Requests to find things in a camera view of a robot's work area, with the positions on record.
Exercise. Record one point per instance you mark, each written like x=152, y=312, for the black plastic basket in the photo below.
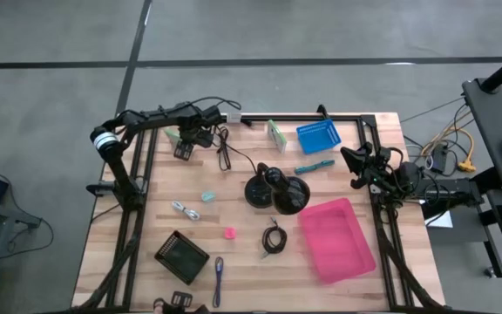
x=183, y=258

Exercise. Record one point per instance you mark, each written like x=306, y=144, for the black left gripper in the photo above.
x=198, y=135

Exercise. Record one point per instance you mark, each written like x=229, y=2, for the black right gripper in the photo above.
x=377, y=163

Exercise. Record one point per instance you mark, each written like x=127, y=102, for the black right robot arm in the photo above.
x=447, y=189

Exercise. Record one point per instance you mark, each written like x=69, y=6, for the blue plastic basket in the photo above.
x=318, y=137

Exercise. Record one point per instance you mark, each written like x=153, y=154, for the light green small item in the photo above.
x=171, y=133

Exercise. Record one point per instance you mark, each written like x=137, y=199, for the green white box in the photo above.
x=277, y=136

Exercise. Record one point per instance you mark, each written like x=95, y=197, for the pink plastic bin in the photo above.
x=336, y=242

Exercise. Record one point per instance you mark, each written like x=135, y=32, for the black side desk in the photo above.
x=490, y=131

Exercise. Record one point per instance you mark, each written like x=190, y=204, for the white paper sheet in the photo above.
x=442, y=220

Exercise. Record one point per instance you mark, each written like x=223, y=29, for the silver mounting plate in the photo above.
x=375, y=189

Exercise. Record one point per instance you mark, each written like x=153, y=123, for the person's hand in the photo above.
x=158, y=308

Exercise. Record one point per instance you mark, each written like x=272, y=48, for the white label plate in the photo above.
x=233, y=117

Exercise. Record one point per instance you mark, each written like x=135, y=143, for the black aluminium frame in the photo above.
x=286, y=118

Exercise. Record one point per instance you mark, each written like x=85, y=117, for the pink small cylinder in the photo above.
x=230, y=233

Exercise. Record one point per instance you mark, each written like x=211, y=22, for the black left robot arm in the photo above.
x=116, y=165

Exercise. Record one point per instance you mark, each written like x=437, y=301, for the light blue small item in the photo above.
x=208, y=196

